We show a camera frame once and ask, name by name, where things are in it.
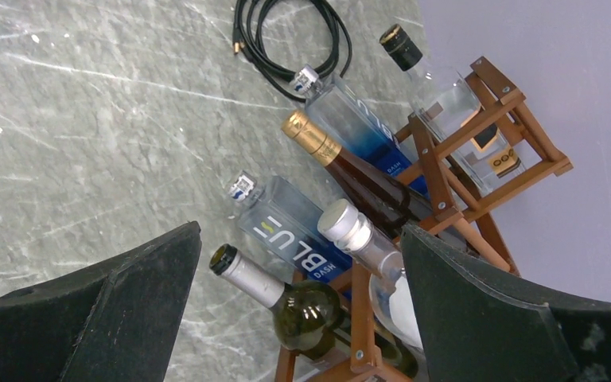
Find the brown bottle gold foil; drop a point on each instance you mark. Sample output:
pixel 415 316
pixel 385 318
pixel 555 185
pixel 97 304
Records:
pixel 385 201

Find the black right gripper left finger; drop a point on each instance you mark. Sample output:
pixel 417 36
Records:
pixel 115 320

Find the green wine bottle silver foil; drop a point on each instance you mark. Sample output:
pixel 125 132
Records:
pixel 311 320

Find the brown wooden wine rack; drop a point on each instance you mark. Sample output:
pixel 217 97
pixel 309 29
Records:
pixel 455 200

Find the rear blue square bottle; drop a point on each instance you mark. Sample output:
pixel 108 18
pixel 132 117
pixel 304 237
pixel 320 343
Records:
pixel 336 109

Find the front blue Blue Dash bottle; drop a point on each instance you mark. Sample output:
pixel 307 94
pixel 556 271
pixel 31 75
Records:
pixel 284 221

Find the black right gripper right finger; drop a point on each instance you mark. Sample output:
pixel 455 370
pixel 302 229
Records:
pixel 480 323

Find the clear bottle white cap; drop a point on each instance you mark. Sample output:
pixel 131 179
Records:
pixel 354 234

